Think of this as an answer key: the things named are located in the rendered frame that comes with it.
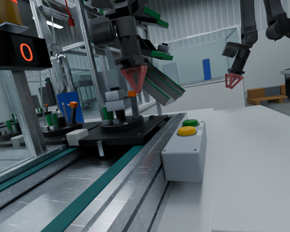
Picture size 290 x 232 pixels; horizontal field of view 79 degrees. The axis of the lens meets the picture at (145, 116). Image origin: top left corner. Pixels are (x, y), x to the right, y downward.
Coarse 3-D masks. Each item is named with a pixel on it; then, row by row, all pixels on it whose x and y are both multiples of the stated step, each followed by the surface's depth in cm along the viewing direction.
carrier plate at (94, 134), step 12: (144, 120) 60; (156, 120) 56; (96, 132) 54; (120, 132) 49; (132, 132) 47; (144, 132) 44; (84, 144) 48; (96, 144) 47; (108, 144) 45; (120, 144) 44; (132, 144) 43
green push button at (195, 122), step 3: (186, 120) 48; (189, 120) 48; (192, 120) 47; (195, 120) 46; (183, 123) 46; (186, 123) 46; (189, 123) 45; (192, 123) 45; (195, 123) 45; (186, 126) 46
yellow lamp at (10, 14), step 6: (0, 0) 36; (6, 0) 36; (0, 6) 36; (6, 6) 36; (12, 6) 37; (0, 12) 36; (6, 12) 36; (12, 12) 37; (18, 12) 39; (0, 18) 36; (6, 18) 37; (12, 18) 37; (18, 18) 38; (18, 24) 38
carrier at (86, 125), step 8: (64, 112) 71; (48, 120) 65; (56, 120) 68; (64, 120) 65; (48, 128) 62; (56, 128) 60; (64, 128) 60; (72, 128) 62; (80, 128) 65; (88, 128) 62; (48, 136) 60; (56, 136) 59; (64, 136) 56; (48, 144) 53; (56, 144) 52
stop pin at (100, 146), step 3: (99, 141) 45; (102, 141) 45; (99, 144) 45; (102, 144) 45; (99, 147) 45; (102, 147) 45; (99, 150) 45; (102, 150) 45; (105, 150) 46; (99, 153) 45; (102, 153) 45; (105, 153) 46
